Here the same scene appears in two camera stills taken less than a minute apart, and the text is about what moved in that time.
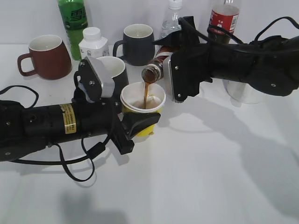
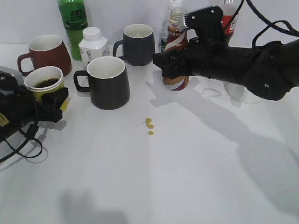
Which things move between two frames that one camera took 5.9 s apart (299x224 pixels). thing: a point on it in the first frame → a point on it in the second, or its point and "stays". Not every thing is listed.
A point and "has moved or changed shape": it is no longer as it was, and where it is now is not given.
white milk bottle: x=93 y=45 stays
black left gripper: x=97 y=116 → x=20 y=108
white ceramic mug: x=239 y=93 stays
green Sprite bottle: x=75 y=19 stays
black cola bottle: x=225 y=15 stays
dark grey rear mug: x=138 y=46 stays
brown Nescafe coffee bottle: x=153 y=70 has moved or changed shape
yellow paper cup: x=143 y=97 → x=42 y=80
